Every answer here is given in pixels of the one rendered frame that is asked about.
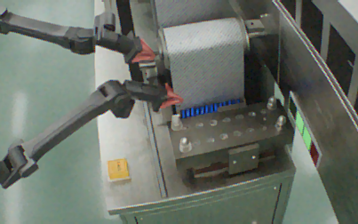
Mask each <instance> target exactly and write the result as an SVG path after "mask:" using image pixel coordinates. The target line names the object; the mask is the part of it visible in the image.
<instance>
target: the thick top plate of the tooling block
mask: <svg viewBox="0 0 358 224"><path fill-rule="evenodd" d="M276 100H277V108H276V109H274V110H272V109H269V108H268V107H267V104H268V102H269V100H267V101H263V102H260V103H256V104H252V105H248V106H247V110H244V111H241V112H237V113H233V114H229V115H224V116H219V112H218V111H217V112H212V113H208V114H204V115H199V116H192V117H189V118H184V119H180V121H181V122H182V124H183V127H182V129H180V130H179V131H173V130H172V128H171V122H166V123H167V127H168V133H169V137H170V144H171V151H172V154H173V158H174V162H175V165H176V169H177V171H179V170H184V169H187V168H191V167H196V166H200V165H204V164H211V163H215V162H218V161H223V160H227V159H228V155H227V150H228V149H231V148H239V147H243V146H246V145H250V144H254V143H258V144H259V152H260V151H264V150H267V149H270V148H278V147H280V146H284V145H288V144H291V143H293V138H294V132H295V131H294V128H293V126H292V124H291V122H290V119H289V116H288V115H287V113H286V112H285V108H284V107H283V105H282V102H281V100H280V99H276ZM279 116H285V121H286V128H285V129H284V130H282V131H281V130H278V129H277V127H276V124H277V121H278V117H279ZM182 138H188V140H189V141H190V144H191V150H190V151H189V152H187V153H183V152H181V151H180V149H179V147H180V145H179V144H180V140H181V139H182Z"/></svg>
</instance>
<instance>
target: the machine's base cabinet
mask: <svg viewBox="0 0 358 224"><path fill-rule="evenodd" d="M294 176H295V175H291V176H289V177H285V178H282V179H279V180H273V181H269V182H266V183H264V184H261V185H259V186H255V187H251V188H245V189H242V190H237V191H234V192H230V193H226V194H223V195H219V196H212V197H208V198H204V199H201V200H197V201H193V202H189V203H182V204H175V205H172V206H167V207H160V208H156V209H153V210H151V209H149V210H145V211H142V212H140V211H137V212H128V213H125V214H119V216H120V218H121V220H122V222H123V224H282V223H283V219H284V215H285V211H286V207H287V205H288V202H289V199H290V192H291V188H292V184H293V180H294Z"/></svg>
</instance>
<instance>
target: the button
mask: <svg viewBox="0 0 358 224"><path fill-rule="evenodd" d="M107 170H108V177H109V178H110V179H111V180H115V179H119V178H126V177H129V176H130V175H129V172H128V169H127V163H126V159H125V158H120V159H116V160H109V161H107Z"/></svg>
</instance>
